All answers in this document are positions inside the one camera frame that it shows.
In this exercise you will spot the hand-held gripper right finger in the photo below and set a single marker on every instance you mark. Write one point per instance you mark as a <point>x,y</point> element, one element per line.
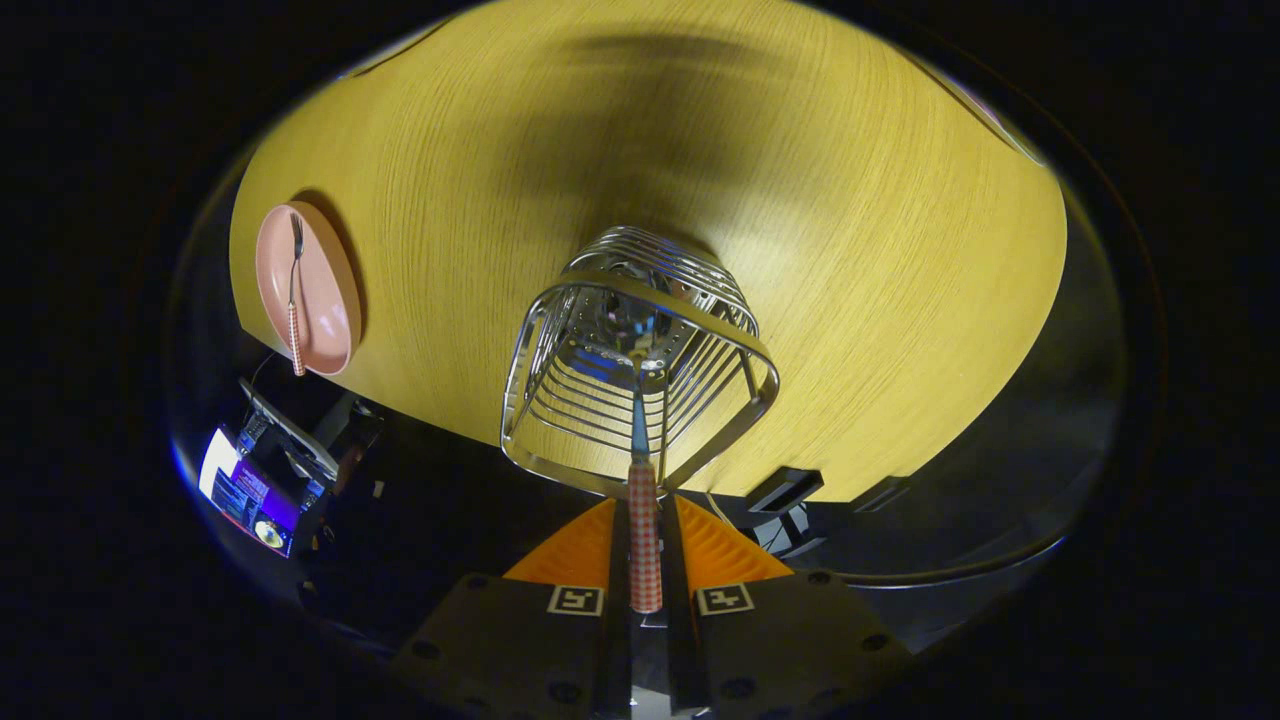
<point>672,570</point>

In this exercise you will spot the pink plate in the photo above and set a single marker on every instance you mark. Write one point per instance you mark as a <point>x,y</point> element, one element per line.
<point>325,290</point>

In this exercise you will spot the open laptop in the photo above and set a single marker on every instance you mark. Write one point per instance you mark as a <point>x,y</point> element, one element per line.
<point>240,490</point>

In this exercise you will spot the black rectangular bracket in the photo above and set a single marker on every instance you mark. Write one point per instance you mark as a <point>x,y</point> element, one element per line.
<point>785,488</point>
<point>880,493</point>

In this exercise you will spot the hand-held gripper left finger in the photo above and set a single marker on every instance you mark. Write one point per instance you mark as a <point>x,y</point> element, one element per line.
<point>619,570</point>

